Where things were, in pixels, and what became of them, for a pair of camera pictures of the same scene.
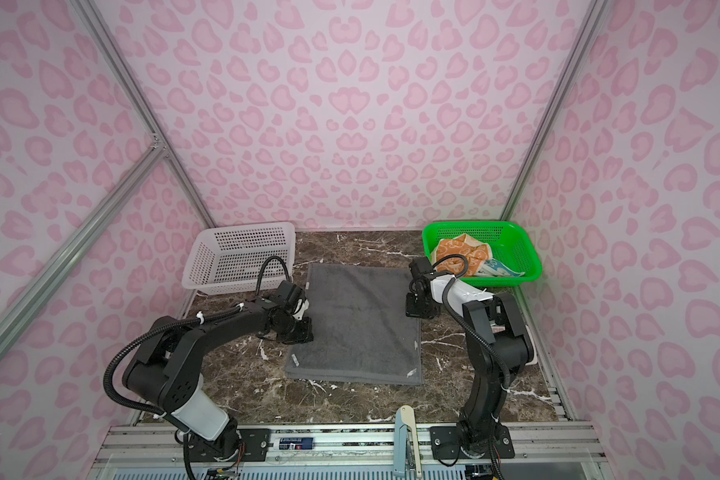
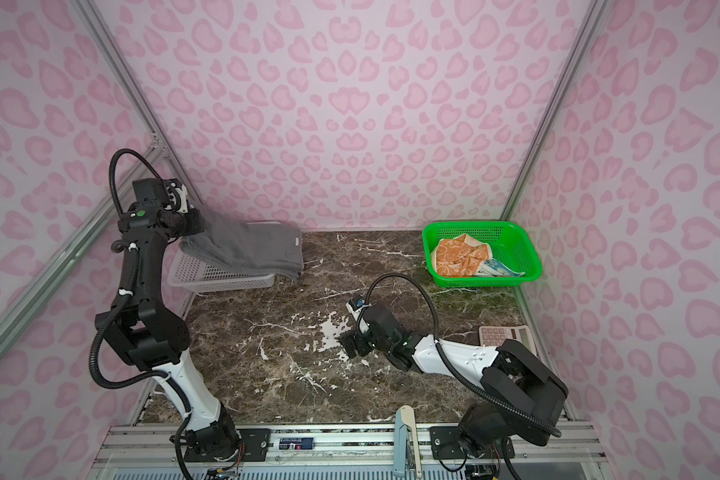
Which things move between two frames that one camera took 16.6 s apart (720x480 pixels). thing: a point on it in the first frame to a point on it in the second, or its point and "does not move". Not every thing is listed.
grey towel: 361,333 to 259,246
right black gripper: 412,311 to 357,339
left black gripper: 307,336 to 194,225
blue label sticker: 306,443 does not move
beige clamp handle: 404,420 does not move
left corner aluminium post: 160,141 does not move
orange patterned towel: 475,253 does not move
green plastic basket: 507,243 does not move
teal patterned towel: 494,268 does not move
